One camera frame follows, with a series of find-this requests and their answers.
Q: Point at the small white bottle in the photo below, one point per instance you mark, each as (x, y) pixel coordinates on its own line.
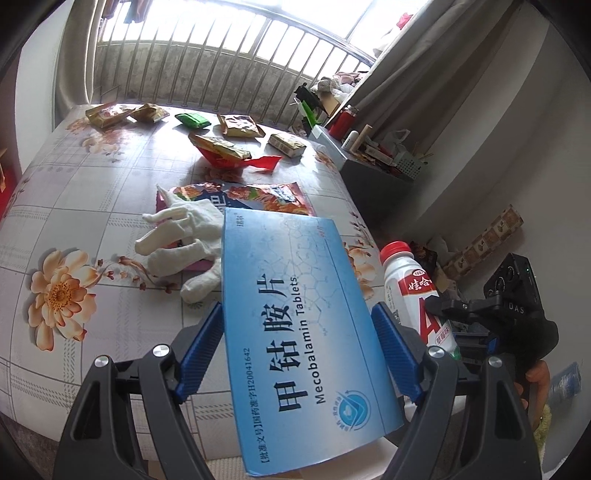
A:
(351, 140)

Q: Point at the black device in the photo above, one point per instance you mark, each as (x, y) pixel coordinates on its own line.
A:
(305, 93)

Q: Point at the patterned paper roll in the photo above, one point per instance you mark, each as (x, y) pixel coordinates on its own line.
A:
(485, 242)

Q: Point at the person's right hand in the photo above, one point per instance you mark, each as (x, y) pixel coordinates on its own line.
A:
(536, 385)

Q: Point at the grey curtain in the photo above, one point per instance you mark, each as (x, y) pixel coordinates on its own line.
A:
(406, 60)

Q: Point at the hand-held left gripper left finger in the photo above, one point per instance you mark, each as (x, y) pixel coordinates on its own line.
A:
(203, 350)

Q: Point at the red thermos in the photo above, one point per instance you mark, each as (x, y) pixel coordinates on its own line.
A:
(344, 121)

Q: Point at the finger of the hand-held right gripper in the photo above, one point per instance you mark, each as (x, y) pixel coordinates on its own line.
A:
(461, 309)
(475, 341)

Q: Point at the white cotton glove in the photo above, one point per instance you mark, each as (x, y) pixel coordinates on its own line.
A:
(194, 217)
(184, 263)

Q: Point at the blue plastic water jug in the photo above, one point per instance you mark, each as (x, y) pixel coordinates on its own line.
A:
(565, 381)

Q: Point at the orange blue snack bag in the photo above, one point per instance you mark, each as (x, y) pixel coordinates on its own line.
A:
(258, 196)

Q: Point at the green plastic basket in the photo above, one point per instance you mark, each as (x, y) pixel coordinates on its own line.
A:
(408, 162)

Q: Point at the hanging clothes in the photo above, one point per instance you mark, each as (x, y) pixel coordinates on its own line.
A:
(134, 9)

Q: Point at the grey cabinet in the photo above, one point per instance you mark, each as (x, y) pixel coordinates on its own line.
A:
(337, 152)

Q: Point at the green snack packet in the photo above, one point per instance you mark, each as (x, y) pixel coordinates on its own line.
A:
(191, 120)

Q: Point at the wooden block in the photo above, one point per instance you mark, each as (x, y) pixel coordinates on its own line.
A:
(362, 138)

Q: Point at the small beige box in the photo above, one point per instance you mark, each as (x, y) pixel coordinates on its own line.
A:
(287, 143)

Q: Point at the gold snack packet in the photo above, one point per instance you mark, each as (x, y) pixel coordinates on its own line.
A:
(108, 115)
(150, 113)
(221, 146)
(240, 125)

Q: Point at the blue cardboard box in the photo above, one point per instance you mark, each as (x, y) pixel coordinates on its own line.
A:
(295, 323)

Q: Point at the green plastic object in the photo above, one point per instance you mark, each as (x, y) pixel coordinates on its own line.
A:
(310, 113)

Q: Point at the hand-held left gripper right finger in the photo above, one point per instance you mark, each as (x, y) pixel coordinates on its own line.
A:
(397, 355)

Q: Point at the red torn wrapper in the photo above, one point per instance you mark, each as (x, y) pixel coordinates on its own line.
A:
(263, 162)

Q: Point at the metal window railing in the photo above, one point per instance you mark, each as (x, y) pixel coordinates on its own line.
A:
(221, 69)

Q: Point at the white drink bottle red cap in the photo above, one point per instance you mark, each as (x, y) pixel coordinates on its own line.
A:
(411, 286)

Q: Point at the brown cardboard box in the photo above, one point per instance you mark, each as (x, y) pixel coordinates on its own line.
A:
(330, 104)

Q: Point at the dark snack bag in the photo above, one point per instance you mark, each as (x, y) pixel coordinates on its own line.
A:
(422, 256)

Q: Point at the beige side curtain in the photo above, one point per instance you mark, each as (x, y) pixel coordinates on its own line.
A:
(81, 50)

